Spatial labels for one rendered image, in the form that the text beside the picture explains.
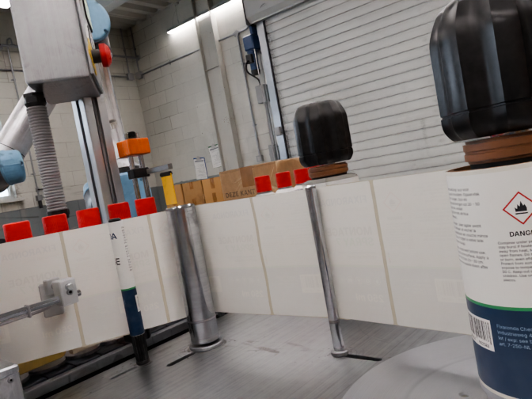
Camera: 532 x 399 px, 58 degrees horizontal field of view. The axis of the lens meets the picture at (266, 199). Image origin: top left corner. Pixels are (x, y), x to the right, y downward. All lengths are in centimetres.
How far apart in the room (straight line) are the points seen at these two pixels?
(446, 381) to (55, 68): 68
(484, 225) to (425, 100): 488
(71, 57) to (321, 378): 59
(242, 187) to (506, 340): 120
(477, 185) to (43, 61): 67
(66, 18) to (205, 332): 52
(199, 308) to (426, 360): 29
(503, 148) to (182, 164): 716
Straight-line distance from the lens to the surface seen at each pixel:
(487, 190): 33
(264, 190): 102
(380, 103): 538
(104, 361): 74
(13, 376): 59
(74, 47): 83
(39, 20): 85
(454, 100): 34
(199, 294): 63
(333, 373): 52
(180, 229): 62
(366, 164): 547
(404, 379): 46
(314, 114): 70
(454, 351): 51
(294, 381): 52
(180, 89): 737
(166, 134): 764
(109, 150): 96
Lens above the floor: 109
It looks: 3 degrees down
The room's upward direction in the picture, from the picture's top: 10 degrees counter-clockwise
